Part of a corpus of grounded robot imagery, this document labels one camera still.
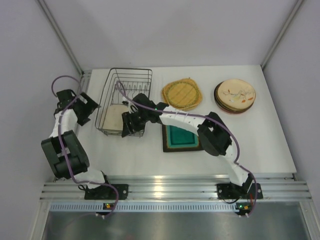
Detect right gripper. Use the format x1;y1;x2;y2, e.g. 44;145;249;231
123;109;150;138

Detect dark wire dish rack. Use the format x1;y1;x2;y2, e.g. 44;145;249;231
95;67;153;136

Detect dark square plate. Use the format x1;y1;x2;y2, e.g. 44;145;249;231
161;125;203;153

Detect orange woven square plate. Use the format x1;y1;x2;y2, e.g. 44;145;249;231
161;78;203;107

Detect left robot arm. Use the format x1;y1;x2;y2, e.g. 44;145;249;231
41;89;113;199

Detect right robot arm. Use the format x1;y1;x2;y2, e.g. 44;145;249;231
121;93;258;199

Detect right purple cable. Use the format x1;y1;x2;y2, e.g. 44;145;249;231
115;81;258;217

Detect purple cable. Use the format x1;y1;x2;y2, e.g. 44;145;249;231
51;74;120;218
115;81;258;217

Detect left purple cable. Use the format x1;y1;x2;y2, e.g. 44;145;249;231
51;74;120;218

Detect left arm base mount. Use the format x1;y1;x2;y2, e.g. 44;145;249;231
78;184;129;200

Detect slotted cable duct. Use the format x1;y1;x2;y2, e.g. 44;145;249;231
49;202;250;213

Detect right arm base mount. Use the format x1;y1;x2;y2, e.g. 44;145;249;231
216;183;264;200

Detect aluminium rail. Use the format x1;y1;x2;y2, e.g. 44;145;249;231
40;173;312;202

